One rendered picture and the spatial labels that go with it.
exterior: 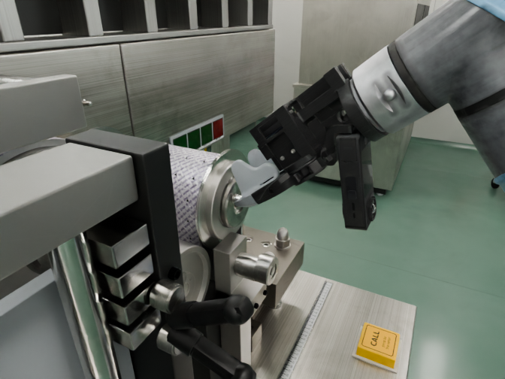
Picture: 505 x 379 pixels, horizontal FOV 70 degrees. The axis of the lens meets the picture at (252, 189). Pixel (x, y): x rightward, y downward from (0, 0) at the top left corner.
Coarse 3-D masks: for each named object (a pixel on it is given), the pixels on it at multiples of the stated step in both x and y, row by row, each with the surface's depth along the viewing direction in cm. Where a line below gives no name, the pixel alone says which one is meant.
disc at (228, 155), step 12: (216, 156) 48; (228, 156) 50; (240, 156) 53; (216, 168) 48; (204, 180) 46; (204, 192) 46; (204, 204) 47; (204, 216) 47; (204, 228) 48; (204, 240) 49; (216, 240) 52
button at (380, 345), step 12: (360, 336) 71; (372, 336) 71; (384, 336) 71; (396, 336) 71; (360, 348) 68; (372, 348) 68; (384, 348) 68; (396, 348) 68; (372, 360) 68; (384, 360) 67
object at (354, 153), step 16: (352, 144) 36; (368, 144) 39; (352, 160) 37; (368, 160) 39; (352, 176) 38; (368, 176) 40; (352, 192) 39; (368, 192) 40; (352, 208) 40; (368, 208) 40; (352, 224) 40; (368, 224) 40
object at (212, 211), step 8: (224, 168) 48; (216, 176) 48; (224, 176) 48; (232, 176) 50; (216, 184) 47; (224, 184) 48; (208, 192) 47; (216, 192) 47; (208, 200) 47; (216, 200) 47; (208, 208) 47; (216, 208) 48; (208, 216) 47; (216, 216) 48; (208, 224) 48; (216, 224) 49; (240, 224) 56; (216, 232) 49; (224, 232) 51
